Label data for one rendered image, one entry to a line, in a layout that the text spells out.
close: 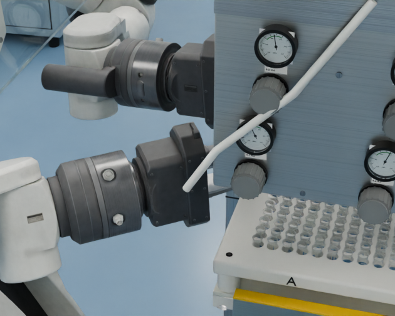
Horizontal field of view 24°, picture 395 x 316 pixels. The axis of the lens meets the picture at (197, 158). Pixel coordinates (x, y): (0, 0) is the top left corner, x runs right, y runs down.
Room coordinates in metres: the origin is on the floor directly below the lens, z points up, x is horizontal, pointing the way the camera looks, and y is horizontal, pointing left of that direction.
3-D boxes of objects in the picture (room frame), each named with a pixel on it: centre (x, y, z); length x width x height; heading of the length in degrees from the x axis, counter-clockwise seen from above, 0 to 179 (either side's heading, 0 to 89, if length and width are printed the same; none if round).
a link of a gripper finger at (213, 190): (0.83, -0.03, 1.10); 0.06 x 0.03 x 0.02; 108
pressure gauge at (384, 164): (0.71, -0.17, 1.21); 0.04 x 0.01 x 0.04; 75
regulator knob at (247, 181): (0.73, -0.05, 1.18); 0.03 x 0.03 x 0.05; 75
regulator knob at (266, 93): (0.73, -0.06, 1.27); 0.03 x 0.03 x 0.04; 75
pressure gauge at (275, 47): (0.73, -0.07, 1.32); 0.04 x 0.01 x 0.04; 75
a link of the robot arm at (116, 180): (0.80, 0.05, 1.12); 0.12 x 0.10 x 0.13; 108
